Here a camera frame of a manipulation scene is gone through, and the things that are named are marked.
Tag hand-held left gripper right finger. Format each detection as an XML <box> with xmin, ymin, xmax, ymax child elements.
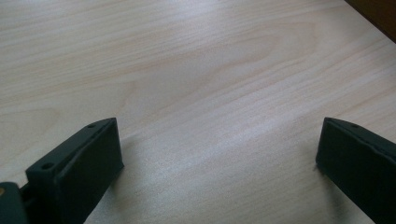
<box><xmin>315</xmin><ymin>117</ymin><xmax>396</xmax><ymax>224</ymax></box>

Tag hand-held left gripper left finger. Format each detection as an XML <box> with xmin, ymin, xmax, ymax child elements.
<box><xmin>25</xmin><ymin>117</ymin><xmax>125</xmax><ymax>224</ymax></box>

